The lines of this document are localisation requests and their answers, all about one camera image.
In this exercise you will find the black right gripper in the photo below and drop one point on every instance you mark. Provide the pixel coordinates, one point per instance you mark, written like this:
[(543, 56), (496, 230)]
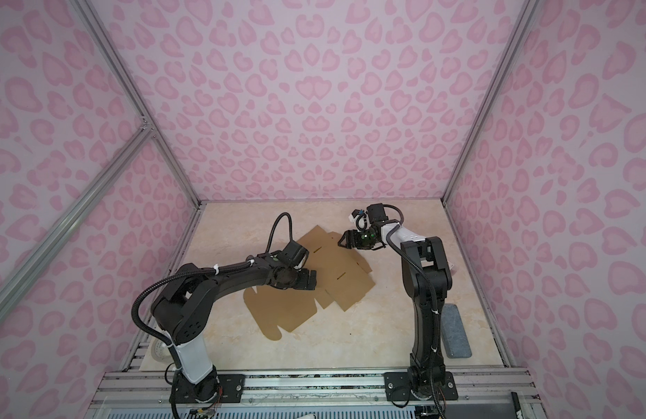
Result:
[(355, 242)]

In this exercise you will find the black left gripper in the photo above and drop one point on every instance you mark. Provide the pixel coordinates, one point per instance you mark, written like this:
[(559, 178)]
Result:
[(305, 283)]

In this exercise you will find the brown cardboard box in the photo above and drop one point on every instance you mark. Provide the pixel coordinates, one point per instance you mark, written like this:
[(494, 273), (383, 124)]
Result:
[(332, 276)]

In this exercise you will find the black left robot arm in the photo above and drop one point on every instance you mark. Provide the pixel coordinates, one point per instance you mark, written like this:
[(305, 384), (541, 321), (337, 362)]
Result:
[(183, 307)]

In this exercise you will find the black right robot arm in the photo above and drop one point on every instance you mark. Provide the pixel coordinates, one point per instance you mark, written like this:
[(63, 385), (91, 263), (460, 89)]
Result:
[(427, 280)]

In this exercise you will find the grey foam pad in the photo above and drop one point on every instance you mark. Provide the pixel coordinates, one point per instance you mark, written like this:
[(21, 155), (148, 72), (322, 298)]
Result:
[(454, 336)]

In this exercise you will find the clear tape roll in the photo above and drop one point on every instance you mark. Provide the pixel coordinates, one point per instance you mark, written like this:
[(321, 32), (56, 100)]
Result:
[(159, 352)]

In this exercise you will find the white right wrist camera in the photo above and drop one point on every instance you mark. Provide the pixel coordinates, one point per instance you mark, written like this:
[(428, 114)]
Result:
[(360, 219)]

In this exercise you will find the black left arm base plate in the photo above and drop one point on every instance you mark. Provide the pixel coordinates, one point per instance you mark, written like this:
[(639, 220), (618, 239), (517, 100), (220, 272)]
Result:
[(224, 388)]

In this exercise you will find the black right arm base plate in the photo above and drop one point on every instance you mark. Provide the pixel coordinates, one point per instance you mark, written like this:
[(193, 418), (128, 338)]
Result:
[(401, 387)]

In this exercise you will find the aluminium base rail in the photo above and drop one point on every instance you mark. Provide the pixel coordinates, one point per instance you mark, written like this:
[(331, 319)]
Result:
[(469, 392)]

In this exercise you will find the aluminium diagonal frame strut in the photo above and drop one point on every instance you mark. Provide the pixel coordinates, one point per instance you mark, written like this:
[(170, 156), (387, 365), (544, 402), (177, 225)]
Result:
[(22, 278)]

